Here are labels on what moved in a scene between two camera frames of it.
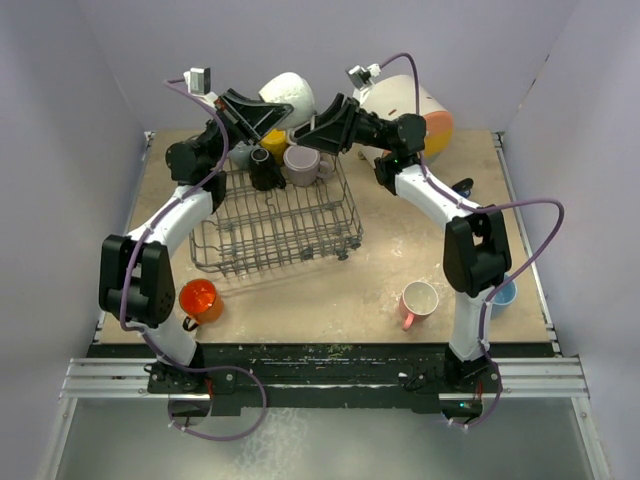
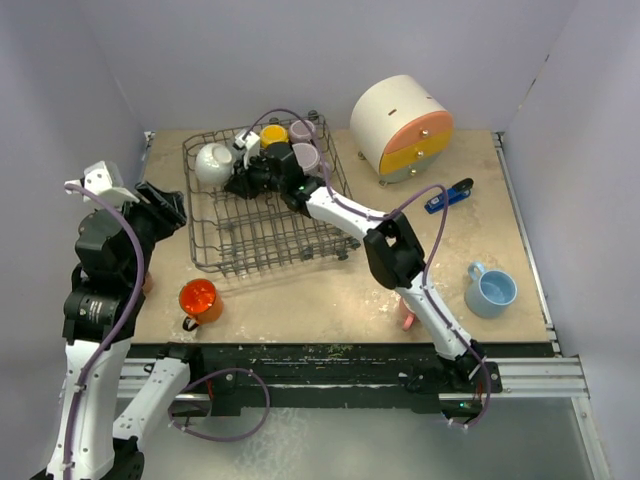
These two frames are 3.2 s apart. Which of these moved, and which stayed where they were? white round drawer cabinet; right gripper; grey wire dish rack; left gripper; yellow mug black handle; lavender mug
Moved: left gripper; right gripper
Stayed: white round drawer cabinet; lavender mug; grey wire dish rack; yellow mug black handle
